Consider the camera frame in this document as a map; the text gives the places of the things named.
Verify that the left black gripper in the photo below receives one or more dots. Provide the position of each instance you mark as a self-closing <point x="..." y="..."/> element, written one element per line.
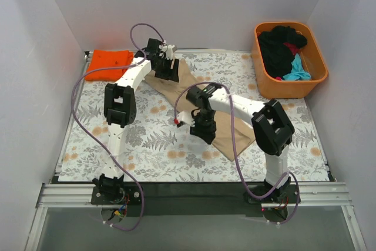
<point x="167" y="72"/>

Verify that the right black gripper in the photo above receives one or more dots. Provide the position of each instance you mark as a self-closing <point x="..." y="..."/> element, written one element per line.
<point x="204" y="127"/>

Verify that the beige t shirt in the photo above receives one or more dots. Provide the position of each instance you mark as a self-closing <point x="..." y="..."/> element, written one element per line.
<point x="192" y="99"/>

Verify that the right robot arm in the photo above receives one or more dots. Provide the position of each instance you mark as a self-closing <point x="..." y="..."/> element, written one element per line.
<point x="272" y="129"/>

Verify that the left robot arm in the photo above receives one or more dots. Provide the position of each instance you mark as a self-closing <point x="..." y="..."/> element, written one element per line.
<point x="120" y="110"/>

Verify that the floral table mat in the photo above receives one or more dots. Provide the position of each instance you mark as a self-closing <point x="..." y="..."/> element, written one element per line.
<point x="155" y="150"/>

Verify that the folded orange t shirt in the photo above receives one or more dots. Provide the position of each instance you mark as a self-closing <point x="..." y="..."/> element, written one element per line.
<point x="108" y="65"/>

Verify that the black t shirt in basket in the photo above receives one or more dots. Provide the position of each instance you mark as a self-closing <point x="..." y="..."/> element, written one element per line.
<point x="276" y="56"/>

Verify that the turquoise garment in basket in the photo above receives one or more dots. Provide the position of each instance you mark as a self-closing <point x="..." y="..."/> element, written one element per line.
<point x="297" y="72"/>

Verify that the red garment in basket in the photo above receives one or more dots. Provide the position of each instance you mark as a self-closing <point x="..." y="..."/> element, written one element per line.
<point x="294" y="50"/>

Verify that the orange plastic basket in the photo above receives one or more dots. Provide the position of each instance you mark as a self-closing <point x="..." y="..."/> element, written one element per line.
<point x="312" y="61"/>

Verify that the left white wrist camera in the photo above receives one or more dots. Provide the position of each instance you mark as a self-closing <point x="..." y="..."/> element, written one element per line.
<point x="167" y="51"/>

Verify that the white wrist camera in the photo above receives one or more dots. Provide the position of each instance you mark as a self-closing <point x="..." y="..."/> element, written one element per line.
<point x="184" y="118"/>
<point x="167" y="51"/>

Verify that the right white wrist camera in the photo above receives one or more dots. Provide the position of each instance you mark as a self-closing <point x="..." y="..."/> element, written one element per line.
<point x="184" y="118"/>

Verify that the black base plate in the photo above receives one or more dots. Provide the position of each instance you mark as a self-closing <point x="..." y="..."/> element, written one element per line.
<point x="198" y="198"/>

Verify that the aluminium mounting rail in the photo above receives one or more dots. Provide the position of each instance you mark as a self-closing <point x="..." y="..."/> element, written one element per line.
<point x="70" y="217"/>

